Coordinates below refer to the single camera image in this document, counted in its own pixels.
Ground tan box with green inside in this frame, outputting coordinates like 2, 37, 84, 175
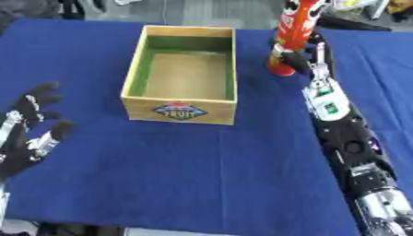
119, 24, 239, 126

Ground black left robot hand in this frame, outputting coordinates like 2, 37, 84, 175
0, 81, 77, 181

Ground red cylindrical can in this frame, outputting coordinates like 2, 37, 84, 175
265, 0, 329, 77

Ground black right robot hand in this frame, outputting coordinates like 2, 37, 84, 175
278, 30, 339, 81

